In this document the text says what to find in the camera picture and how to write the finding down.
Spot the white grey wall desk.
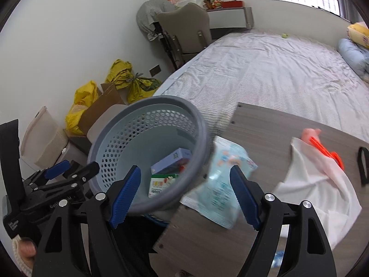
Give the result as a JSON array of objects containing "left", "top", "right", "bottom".
[{"left": 206, "top": 6, "right": 253, "bottom": 39}]

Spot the brown cardboard box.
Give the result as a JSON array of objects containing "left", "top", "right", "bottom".
[{"left": 78, "top": 82, "right": 127, "bottom": 135}]

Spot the bed with checked sheet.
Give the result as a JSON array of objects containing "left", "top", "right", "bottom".
[{"left": 156, "top": 32, "right": 369, "bottom": 143}]

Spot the grey curtain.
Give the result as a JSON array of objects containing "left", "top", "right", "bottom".
[{"left": 334, "top": 0, "right": 364, "bottom": 25}]

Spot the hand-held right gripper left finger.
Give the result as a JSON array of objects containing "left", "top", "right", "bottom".
[{"left": 32, "top": 165, "right": 142, "bottom": 277}]

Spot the small purple carton box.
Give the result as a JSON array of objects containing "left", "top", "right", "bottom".
[{"left": 150, "top": 148, "right": 193, "bottom": 175}]

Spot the pink toy figure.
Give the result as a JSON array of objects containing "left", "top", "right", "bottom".
[{"left": 301, "top": 128, "right": 322, "bottom": 143}]

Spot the tied yellow plastic bag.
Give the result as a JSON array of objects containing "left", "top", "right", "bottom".
[{"left": 127, "top": 73, "right": 162, "bottom": 104}]

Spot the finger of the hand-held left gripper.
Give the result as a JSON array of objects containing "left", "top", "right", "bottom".
[
  {"left": 24, "top": 160, "right": 72, "bottom": 186},
  {"left": 34, "top": 162, "right": 100, "bottom": 199}
]

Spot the flat red box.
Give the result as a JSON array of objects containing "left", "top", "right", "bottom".
[{"left": 220, "top": 0, "right": 244, "bottom": 9}]

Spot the beige upholstered chair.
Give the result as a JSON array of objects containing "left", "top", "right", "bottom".
[{"left": 157, "top": 3, "right": 212, "bottom": 67}]

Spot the bright yellow plastic bag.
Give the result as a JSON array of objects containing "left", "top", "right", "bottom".
[{"left": 65, "top": 81, "right": 98, "bottom": 135}]

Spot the grey plastic stool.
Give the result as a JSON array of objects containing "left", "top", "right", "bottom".
[{"left": 86, "top": 104, "right": 130, "bottom": 145}]

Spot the grey perforated plastic basket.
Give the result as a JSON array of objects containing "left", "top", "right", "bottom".
[{"left": 86, "top": 95, "right": 215, "bottom": 217}]

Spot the green white medicine box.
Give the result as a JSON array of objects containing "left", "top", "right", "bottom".
[{"left": 148, "top": 174, "right": 181, "bottom": 198}]

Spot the orange plastic clip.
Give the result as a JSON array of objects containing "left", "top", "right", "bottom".
[{"left": 309, "top": 138, "right": 345, "bottom": 170}]

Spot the person's left hand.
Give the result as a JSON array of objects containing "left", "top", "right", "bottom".
[{"left": 17, "top": 237, "right": 37, "bottom": 259}]

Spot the white cloth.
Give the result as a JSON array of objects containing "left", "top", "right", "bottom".
[{"left": 272, "top": 137, "right": 362, "bottom": 250}]

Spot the black metal chair frame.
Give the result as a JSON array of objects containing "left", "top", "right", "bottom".
[{"left": 156, "top": 23, "right": 179, "bottom": 70}]

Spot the black strap loop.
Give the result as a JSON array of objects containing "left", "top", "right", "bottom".
[{"left": 357, "top": 147, "right": 369, "bottom": 186}]

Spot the grey garment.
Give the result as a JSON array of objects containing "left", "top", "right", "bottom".
[{"left": 136, "top": 0, "right": 173, "bottom": 41}]

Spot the light blue pillow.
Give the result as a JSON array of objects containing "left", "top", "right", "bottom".
[{"left": 338, "top": 38, "right": 369, "bottom": 78}]

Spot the white translucent storage container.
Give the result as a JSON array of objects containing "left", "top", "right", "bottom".
[{"left": 21, "top": 106, "right": 70, "bottom": 168}]

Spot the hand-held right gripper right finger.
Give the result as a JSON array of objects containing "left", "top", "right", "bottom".
[{"left": 230, "top": 164, "right": 337, "bottom": 277}]

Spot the light blue wet wipes packet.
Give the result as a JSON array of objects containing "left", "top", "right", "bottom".
[{"left": 181, "top": 135, "right": 258, "bottom": 231}]

